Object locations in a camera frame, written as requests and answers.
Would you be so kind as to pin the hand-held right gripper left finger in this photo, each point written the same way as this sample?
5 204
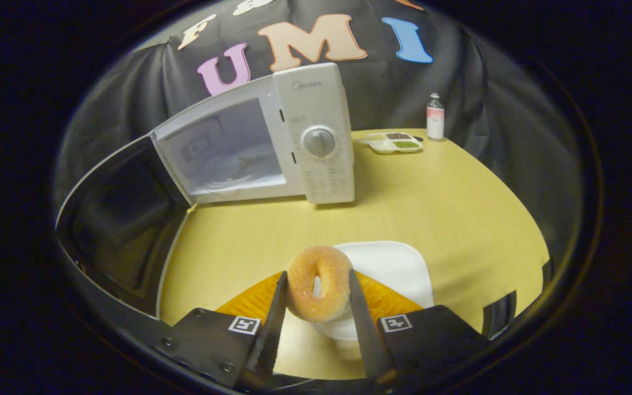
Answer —
269 334

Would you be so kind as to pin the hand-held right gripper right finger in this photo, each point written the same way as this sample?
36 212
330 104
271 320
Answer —
368 334

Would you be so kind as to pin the sugared doughnut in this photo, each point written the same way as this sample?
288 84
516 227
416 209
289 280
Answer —
338 269

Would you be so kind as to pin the white microwave oven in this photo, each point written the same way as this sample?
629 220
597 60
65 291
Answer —
321 109

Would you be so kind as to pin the white square plate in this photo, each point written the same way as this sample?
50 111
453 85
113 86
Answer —
393 269

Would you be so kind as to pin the white divided seasoning dish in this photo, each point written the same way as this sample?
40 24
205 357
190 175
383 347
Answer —
390 144

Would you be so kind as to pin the small clear bottle pink label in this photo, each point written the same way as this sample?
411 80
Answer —
435 118

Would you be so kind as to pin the black table edge bracket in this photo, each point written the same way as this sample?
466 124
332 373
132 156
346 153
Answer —
547 273
500 312

